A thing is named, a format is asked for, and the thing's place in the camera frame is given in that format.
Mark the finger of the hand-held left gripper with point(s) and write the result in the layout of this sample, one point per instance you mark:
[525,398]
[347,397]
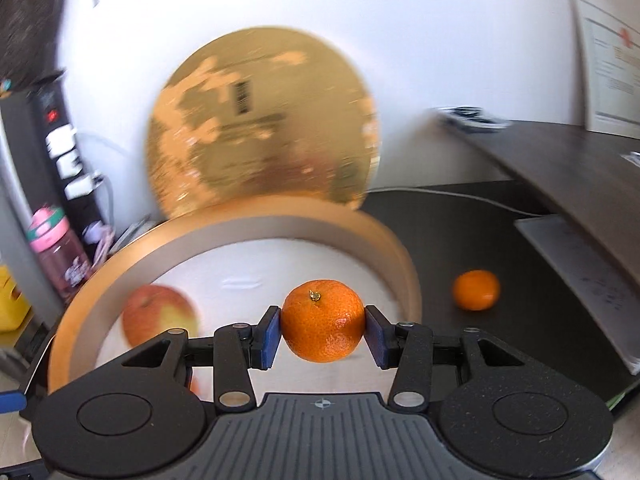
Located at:
[11,402]

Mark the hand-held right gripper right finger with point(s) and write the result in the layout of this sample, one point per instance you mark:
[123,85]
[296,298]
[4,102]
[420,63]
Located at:
[376,336]

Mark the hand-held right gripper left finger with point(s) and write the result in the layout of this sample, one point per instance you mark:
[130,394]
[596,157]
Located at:
[270,336]

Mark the orange tangerine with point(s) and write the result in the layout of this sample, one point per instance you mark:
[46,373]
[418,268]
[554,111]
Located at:
[476,290]
[323,321]

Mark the round gold tin box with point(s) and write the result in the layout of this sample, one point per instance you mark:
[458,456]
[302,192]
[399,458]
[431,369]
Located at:
[240,255]

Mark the yellow box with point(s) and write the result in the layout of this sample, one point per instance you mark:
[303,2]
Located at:
[11,300]

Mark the red yellow apple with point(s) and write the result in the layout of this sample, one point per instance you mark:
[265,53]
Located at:
[158,316]

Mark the pink water bottle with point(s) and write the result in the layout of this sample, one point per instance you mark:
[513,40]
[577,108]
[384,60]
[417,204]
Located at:
[57,255]

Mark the round gold tin lid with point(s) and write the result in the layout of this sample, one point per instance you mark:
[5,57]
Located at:
[263,120]

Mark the white paper sheet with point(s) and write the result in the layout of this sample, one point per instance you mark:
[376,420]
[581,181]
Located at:
[585,280]

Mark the black remote control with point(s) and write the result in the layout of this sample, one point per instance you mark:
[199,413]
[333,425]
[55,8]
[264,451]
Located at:
[472,117]

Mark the dark wooden desk shelf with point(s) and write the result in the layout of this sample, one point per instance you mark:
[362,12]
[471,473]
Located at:
[565,170]

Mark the black power strip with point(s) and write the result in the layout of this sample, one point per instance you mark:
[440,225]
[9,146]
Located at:
[65,145]

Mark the white framed document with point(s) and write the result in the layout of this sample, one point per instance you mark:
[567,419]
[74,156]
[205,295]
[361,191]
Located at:
[612,60]

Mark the dark speckled cloth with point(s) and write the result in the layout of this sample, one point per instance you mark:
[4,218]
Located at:
[30,20]

